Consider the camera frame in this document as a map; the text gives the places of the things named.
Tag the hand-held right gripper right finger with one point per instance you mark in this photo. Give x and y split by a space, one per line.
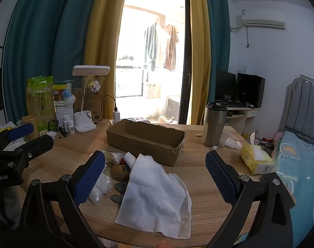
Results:
220 178

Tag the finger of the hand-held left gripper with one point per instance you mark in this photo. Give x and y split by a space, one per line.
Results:
19 131
39 143

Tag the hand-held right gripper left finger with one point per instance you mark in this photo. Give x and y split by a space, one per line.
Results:
91 179

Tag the brown plush toy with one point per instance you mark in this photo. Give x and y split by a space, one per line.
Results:
118 173

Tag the grey glove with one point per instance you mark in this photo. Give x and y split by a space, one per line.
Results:
119 187

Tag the brown cardboard box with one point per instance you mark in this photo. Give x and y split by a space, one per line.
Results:
136 147

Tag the white paper towel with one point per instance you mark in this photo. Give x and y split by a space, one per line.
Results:
151 199

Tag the person's left forearm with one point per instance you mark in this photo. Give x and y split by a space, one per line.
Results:
13 204

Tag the clear bag of cotton pads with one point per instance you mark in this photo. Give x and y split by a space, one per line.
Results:
100 188

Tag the stack of brown paper cups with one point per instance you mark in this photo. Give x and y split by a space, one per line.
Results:
30 124

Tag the yellow white plastic bag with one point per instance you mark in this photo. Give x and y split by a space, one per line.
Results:
3 128

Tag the black flashlight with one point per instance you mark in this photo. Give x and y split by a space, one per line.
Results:
63 131

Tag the bag of cotton swabs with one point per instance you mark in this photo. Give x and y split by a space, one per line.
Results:
113 157

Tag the white pill bottle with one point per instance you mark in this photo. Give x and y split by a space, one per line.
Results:
71 128

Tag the clear plastic bag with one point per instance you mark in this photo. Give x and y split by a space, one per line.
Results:
232 142

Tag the small red object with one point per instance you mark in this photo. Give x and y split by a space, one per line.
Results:
123 161

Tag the white plastic basket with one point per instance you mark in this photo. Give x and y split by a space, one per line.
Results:
63 113

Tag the yellow tissue pack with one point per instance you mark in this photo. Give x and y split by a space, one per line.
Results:
255 160

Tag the green bag of paper cups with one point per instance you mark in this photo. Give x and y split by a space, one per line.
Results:
40 95

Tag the stainless steel tumbler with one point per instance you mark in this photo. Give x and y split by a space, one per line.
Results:
213 129

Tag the white desk lamp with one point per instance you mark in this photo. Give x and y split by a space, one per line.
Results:
85 125

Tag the red can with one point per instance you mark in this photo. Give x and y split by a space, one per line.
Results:
59 94

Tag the blue packet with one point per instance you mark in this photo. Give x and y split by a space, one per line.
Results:
67 94

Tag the white computer desk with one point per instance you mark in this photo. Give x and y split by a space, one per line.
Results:
246 118

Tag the white charger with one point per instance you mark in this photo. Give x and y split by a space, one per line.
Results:
116 116

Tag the black keyboard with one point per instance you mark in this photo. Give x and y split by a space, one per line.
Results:
233 104

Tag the teal printed blanket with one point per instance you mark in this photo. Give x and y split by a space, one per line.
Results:
299 165

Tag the toy in clear box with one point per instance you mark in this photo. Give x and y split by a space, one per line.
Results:
94 85

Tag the black monitor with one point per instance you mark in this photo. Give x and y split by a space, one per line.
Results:
250 89
225 85

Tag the wide teal curtain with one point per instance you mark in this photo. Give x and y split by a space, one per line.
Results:
43 31

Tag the grey headboard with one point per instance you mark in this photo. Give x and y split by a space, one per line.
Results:
301 103

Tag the wide yellow curtain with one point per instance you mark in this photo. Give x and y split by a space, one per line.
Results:
105 31

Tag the narrow yellow curtain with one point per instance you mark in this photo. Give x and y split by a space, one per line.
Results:
198 44

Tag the brown hanging shirt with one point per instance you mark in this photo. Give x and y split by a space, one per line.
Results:
171 49

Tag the narrow teal curtain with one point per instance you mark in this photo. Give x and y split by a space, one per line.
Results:
219 31

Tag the dark green hanging garment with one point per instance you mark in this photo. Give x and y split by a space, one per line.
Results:
150 44

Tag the white air conditioner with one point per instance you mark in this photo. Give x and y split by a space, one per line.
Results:
263 20

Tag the black sliding door frame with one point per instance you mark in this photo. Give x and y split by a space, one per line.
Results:
187 56

